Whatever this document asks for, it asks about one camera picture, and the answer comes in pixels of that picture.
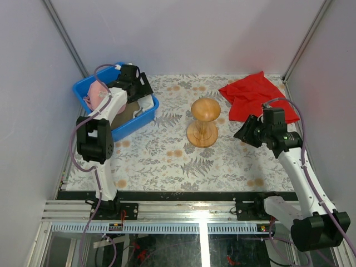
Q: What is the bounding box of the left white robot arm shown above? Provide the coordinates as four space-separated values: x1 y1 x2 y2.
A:
70 72 159 220

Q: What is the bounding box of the pink cap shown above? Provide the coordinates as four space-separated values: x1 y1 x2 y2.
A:
83 81 128 116

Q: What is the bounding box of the khaki cap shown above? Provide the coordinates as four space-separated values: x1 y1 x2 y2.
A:
111 101 140 130

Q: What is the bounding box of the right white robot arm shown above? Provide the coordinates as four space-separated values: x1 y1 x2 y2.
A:
234 110 354 252

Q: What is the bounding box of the red cloth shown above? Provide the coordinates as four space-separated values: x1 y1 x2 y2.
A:
219 71 285 122

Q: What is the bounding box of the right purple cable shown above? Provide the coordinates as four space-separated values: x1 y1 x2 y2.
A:
263 97 356 267

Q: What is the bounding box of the wooden hat stand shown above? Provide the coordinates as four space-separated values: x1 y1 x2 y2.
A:
186 97 221 148

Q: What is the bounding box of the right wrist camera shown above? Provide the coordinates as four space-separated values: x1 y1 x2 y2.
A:
263 107 286 128

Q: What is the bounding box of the purple cable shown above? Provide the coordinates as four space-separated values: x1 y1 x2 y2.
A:
263 97 356 267
68 63 123 267

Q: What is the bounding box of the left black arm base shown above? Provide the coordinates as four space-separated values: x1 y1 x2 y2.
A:
90 199 139 222

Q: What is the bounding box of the white cap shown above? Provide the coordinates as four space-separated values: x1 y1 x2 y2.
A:
133 95 154 118

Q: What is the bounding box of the aluminium rail frame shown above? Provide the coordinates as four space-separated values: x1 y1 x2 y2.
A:
30 191 351 267

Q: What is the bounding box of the blue plastic bin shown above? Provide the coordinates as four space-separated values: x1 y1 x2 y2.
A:
73 66 159 142

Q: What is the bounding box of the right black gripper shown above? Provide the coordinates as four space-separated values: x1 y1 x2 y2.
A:
233 114 271 148

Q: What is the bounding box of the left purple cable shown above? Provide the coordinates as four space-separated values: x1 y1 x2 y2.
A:
68 63 123 267

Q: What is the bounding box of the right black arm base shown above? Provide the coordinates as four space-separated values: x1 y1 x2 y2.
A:
235 193 275 221

